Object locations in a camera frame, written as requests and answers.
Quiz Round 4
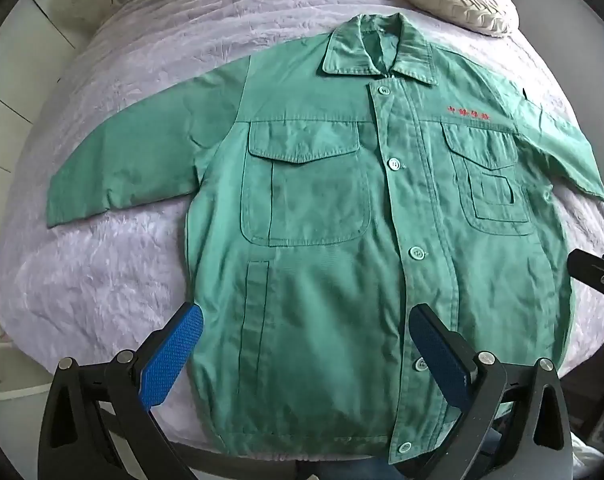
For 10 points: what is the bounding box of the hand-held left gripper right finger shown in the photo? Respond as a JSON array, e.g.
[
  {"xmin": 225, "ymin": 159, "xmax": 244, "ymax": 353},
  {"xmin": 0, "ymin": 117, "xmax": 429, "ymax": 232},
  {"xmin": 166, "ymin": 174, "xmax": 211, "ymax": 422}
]
[{"xmin": 409, "ymin": 302, "xmax": 575, "ymax": 480}]

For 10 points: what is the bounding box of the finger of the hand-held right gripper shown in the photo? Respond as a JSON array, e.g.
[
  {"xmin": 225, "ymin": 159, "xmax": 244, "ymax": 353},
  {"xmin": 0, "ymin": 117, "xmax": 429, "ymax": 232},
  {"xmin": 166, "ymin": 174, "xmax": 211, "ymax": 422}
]
[{"xmin": 566, "ymin": 248, "xmax": 604, "ymax": 307}]

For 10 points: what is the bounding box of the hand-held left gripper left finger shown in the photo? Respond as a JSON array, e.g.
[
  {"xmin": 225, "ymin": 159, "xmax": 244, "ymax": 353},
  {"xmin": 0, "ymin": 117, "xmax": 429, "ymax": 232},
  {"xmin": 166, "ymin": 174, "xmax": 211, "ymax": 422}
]
[{"xmin": 38, "ymin": 301, "xmax": 205, "ymax": 480}]

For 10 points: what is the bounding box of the green work jacket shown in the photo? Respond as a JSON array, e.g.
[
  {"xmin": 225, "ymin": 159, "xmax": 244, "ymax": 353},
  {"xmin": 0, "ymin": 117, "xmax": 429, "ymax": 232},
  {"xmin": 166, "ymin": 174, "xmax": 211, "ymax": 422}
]
[{"xmin": 45, "ymin": 13, "xmax": 604, "ymax": 465}]

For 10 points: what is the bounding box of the lavender bed blanket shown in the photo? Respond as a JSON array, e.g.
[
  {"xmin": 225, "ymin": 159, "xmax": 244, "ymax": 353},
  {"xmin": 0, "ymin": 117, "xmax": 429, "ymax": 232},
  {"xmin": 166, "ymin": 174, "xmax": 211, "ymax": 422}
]
[{"xmin": 0, "ymin": 0, "xmax": 604, "ymax": 453}]

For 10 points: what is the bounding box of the white plastic bucket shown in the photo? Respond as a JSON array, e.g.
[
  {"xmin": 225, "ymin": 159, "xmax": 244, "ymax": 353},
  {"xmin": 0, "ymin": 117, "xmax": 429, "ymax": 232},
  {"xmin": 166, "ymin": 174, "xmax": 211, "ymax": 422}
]
[{"xmin": 0, "ymin": 372, "xmax": 55, "ymax": 441}]

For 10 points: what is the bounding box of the white crumpled cloth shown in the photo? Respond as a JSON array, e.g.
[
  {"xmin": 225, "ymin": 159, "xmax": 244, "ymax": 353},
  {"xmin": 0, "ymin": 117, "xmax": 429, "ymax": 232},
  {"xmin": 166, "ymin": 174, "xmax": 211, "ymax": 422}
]
[{"xmin": 569, "ymin": 427, "xmax": 604, "ymax": 478}]

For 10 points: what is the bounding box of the white wardrobe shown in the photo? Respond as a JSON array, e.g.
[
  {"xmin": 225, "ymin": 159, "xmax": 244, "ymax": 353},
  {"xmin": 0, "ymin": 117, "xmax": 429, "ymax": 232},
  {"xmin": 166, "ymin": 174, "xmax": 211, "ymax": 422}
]
[{"xmin": 0, "ymin": 0, "xmax": 90, "ymax": 233}]

